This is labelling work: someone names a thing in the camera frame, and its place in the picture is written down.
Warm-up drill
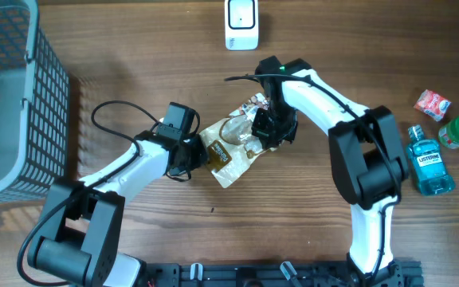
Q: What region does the white barcode scanner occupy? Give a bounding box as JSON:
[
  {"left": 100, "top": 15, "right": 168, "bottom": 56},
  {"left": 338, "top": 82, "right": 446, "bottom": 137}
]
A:
[{"left": 224, "top": 0, "right": 259, "bottom": 51}]

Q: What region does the blue mouthwash bottle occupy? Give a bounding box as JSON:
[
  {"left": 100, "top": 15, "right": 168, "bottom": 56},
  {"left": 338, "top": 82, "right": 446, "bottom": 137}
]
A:
[{"left": 406, "top": 125, "right": 455, "bottom": 196}]

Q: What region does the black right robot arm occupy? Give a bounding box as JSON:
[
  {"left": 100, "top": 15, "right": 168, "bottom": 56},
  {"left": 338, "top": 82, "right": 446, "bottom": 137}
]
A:
[{"left": 250, "top": 56, "right": 408, "bottom": 286}]

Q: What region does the grey plastic mesh basket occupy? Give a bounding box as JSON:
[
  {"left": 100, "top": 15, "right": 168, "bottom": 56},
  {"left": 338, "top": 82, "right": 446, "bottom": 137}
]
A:
[{"left": 0, "top": 0, "right": 70, "bottom": 202}]

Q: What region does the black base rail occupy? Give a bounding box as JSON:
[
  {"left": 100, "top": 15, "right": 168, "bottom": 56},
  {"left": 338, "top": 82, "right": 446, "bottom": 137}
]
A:
[{"left": 135, "top": 260, "right": 425, "bottom": 287}]

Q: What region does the red white small box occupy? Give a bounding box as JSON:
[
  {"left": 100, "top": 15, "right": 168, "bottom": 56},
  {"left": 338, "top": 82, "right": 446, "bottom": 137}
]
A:
[{"left": 414, "top": 89, "right": 451, "bottom": 122}]

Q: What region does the snack packet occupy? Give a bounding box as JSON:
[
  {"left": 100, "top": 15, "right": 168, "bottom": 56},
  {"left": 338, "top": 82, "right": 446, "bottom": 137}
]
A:
[{"left": 200, "top": 93, "right": 277, "bottom": 188}]

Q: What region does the black camera cable right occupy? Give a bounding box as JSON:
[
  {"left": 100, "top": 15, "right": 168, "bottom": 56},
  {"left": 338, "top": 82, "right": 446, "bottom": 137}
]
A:
[{"left": 223, "top": 73, "right": 402, "bottom": 287}]

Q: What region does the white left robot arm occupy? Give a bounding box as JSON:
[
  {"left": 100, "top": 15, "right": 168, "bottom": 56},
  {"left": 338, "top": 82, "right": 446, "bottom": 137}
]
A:
[{"left": 17, "top": 102, "right": 207, "bottom": 286}]

